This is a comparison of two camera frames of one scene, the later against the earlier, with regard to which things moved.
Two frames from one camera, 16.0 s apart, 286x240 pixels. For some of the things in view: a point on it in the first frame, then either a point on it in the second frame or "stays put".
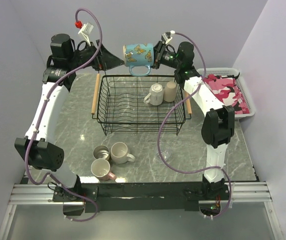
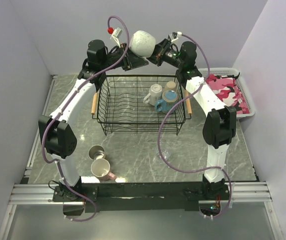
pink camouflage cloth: (226, 89) stays put
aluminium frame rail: (28, 194) stays put
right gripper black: (158, 50) stays put
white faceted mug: (155, 96) stays put
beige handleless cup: (170, 91) stays put
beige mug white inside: (120, 153) to (142, 43)
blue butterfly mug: (139, 55) to (169, 98)
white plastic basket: (240, 80) stays put
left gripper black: (106, 60) to (132, 61)
